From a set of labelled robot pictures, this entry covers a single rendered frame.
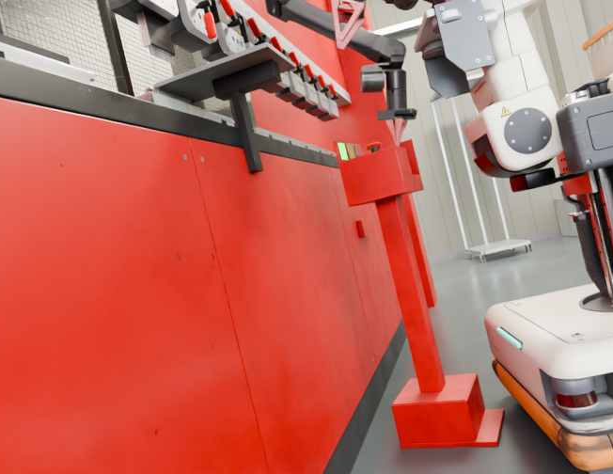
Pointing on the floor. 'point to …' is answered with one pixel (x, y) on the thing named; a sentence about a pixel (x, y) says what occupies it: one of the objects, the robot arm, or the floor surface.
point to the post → (116, 48)
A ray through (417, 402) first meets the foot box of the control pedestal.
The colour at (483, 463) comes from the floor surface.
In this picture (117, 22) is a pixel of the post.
